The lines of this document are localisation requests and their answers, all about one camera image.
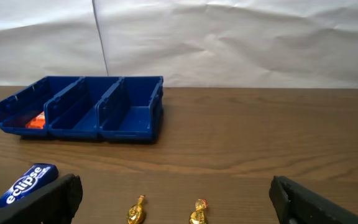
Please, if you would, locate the orange candy box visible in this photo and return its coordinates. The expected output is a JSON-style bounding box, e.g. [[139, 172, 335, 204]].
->
[[25, 111, 46, 130]]

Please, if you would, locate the blue candy pack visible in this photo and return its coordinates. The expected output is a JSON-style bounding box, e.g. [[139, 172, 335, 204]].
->
[[0, 162, 59, 212]]

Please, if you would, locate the gold candy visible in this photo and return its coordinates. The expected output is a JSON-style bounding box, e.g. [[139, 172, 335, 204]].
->
[[126, 194, 147, 224], [188, 198, 209, 224]]

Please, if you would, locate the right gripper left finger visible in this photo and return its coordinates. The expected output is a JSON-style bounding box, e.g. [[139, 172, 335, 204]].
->
[[0, 173, 83, 224]]

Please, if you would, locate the blue tray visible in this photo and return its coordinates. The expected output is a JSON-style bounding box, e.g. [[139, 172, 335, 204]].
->
[[0, 75, 164, 142]]

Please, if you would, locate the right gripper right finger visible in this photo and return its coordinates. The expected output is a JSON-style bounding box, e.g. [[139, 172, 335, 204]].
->
[[268, 175, 358, 224]]

